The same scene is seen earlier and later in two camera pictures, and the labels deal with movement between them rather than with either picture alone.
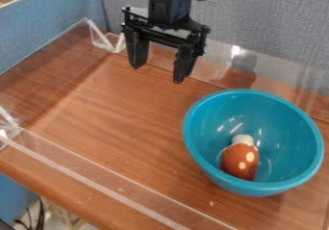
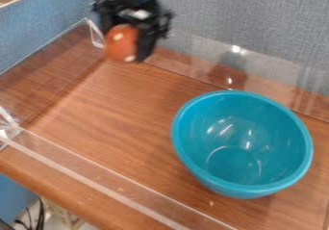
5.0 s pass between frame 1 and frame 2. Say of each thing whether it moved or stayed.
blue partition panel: stayed
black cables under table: stayed
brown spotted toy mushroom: moved
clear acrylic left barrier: stayed
